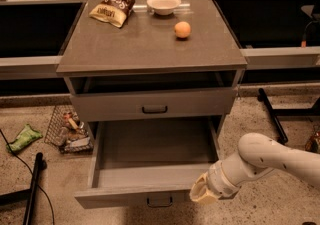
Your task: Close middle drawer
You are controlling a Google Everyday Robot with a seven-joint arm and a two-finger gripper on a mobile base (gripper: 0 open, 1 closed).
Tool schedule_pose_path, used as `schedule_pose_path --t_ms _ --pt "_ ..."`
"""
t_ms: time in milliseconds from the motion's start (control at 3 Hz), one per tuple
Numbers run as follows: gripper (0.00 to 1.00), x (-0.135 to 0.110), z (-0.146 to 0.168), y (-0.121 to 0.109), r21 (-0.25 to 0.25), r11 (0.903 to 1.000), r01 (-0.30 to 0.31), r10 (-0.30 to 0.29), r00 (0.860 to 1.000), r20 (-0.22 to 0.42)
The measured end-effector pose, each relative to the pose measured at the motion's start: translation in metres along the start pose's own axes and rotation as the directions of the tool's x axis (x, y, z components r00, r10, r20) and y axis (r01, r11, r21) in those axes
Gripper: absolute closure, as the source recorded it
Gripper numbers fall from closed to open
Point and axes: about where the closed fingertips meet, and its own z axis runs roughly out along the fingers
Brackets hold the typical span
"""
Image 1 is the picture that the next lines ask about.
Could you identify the orange fruit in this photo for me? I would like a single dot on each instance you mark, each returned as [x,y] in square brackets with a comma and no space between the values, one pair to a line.
[182,29]

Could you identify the white bowl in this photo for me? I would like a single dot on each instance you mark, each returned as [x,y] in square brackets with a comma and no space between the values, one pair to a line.
[163,7]

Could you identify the brown chip bag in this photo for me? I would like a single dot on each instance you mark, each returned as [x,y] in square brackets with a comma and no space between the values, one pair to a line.
[114,12]

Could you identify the black stand leg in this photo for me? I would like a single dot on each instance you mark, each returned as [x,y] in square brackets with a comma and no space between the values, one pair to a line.
[28,195]
[275,114]

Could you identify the green snack bag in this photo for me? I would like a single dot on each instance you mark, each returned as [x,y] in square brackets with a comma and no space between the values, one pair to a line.
[24,138]

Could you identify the black stand leg left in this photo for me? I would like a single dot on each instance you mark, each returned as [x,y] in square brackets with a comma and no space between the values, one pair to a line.
[28,195]

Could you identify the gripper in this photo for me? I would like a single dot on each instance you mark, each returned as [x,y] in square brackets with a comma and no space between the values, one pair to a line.
[214,179]

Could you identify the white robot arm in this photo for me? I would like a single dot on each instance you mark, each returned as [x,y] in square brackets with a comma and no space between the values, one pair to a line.
[257,156]

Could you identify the grey drawer cabinet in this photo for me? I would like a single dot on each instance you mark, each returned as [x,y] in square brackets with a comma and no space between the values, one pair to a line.
[146,55]

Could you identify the snack basket right edge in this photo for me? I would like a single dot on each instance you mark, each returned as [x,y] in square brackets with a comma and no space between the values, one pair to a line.
[313,143]

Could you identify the grey drawer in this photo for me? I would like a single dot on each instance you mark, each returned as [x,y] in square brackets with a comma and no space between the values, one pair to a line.
[150,162]
[153,104]

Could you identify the wire basket with items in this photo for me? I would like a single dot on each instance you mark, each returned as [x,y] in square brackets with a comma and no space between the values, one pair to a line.
[66,132]

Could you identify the black stand leg right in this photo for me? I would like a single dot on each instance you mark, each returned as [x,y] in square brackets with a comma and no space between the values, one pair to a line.
[275,114]

